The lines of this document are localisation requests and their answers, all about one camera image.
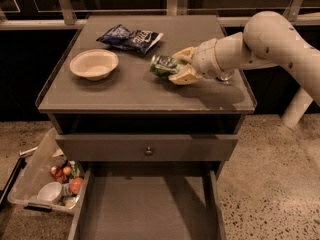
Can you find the grey top drawer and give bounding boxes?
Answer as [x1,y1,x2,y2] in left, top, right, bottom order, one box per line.
[56,134,238,162]

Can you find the beige paper bowl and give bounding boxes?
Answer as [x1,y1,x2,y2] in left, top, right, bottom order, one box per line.
[69,49,119,81]

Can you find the green soda can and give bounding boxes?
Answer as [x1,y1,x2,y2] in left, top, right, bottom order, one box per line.
[150,54,187,79]

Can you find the white diagonal support post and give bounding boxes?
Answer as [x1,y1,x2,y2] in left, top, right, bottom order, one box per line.
[281,87,313,128]

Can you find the red apple in bin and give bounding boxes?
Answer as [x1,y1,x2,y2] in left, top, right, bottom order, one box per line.
[70,177,83,194]

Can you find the clear plastic storage bin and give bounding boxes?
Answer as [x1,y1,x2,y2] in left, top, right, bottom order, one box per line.
[8,129,84,214]

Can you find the silver soda can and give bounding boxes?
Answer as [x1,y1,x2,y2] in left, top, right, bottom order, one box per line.
[217,69,234,82]

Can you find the round metal drawer knob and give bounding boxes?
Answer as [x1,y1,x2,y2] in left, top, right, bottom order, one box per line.
[144,146,153,157]

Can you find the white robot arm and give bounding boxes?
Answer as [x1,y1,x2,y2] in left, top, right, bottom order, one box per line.
[169,11,320,103]

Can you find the grey drawer cabinet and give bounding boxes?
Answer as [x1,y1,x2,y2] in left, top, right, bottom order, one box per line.
[34,14,258,240]

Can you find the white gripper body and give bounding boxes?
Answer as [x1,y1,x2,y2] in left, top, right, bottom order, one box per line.
[192,38,223,78]

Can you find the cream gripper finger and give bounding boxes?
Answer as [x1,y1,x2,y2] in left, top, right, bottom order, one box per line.
[172,47,196,64]
[168,64,200,85]

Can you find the red snack packet in bin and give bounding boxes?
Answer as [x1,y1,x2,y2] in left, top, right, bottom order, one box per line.
[50,166,68,184]

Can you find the blue chip bag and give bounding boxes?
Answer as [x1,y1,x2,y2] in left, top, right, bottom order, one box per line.
[96,24,163,55]

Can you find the metal window railing frame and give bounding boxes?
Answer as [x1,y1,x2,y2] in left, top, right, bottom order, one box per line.
[1,0,320,30]

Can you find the open grey middle drawer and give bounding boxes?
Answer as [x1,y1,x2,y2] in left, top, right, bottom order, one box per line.
[68,169,227,240]

